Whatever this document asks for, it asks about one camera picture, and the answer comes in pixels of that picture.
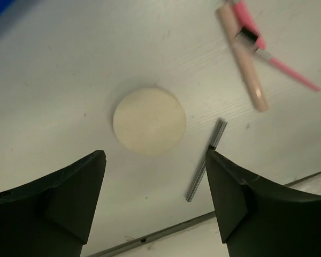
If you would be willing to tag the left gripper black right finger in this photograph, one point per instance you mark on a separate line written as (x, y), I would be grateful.
(258, 217)

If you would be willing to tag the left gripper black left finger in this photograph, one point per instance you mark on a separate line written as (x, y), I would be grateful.
(52, 215)

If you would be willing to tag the round beige powder puff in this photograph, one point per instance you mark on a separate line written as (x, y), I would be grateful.
(149, 121)

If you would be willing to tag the aluminium rail left side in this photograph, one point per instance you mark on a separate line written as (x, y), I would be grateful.
(155, 236)

